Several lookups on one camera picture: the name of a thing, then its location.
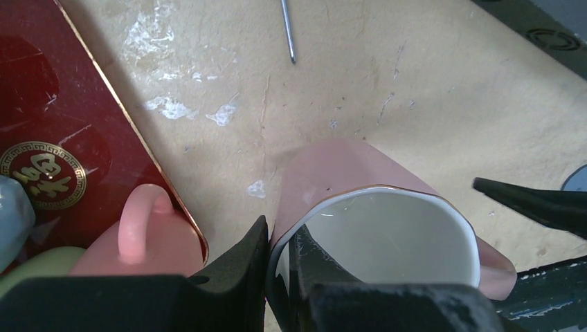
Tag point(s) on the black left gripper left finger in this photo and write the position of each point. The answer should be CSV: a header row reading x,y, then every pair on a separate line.
x,y
227,295

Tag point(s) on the black front base frame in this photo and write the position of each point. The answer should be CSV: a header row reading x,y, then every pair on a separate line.
x,y
547,298

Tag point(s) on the light blue mug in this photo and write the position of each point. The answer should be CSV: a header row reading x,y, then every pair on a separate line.
x,y
17,220

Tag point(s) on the dark flat metal box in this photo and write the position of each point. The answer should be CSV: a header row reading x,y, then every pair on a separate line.
x,y
557,27

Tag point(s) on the yellow handled screwdriver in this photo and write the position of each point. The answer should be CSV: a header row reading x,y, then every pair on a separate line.
x,y
288,31

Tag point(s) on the pink mug front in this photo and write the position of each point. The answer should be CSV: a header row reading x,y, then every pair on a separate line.
x,y
349,213

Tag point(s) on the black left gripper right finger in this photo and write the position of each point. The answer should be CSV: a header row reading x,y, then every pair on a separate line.
x,y
324,297

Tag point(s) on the green cup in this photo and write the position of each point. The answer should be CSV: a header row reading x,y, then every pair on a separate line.
x,y
56,262

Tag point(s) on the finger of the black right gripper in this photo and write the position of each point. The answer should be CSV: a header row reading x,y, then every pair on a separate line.
x,y
559,210

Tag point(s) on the pink mug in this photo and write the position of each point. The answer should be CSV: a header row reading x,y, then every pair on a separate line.
x,y
150,238
349,213

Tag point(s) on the blue grey smiley coaster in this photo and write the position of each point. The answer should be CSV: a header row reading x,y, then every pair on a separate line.
x,y
577,181

